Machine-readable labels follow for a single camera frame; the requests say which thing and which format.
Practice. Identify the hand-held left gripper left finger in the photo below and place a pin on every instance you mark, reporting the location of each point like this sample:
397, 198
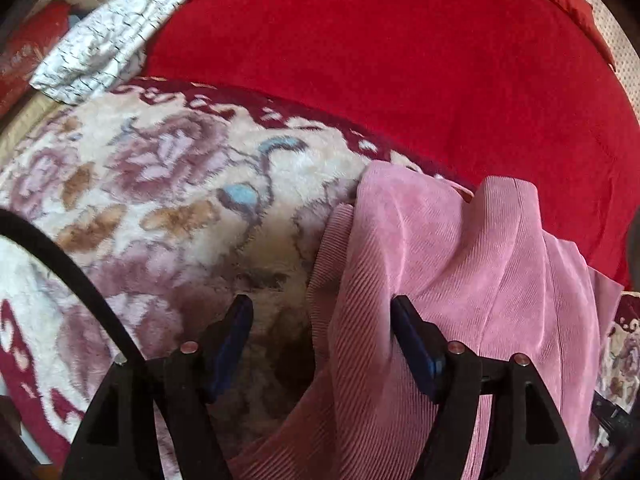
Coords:
230, 345

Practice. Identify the dotted beige curtain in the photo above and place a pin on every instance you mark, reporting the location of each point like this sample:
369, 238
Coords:
620, 50

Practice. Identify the floral plush blanket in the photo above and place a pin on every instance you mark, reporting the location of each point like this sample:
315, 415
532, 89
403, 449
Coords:
150, 185

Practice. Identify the white crackle-patterned cloth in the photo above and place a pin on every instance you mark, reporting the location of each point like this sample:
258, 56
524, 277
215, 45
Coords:
100, 45

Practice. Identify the red sofa cover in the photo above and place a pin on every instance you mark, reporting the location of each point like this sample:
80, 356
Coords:
400, 60

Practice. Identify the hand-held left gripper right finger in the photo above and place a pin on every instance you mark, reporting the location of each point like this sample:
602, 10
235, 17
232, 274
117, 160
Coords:
415, 350

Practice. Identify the red box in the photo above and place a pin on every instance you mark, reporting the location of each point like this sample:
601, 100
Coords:
30, 50

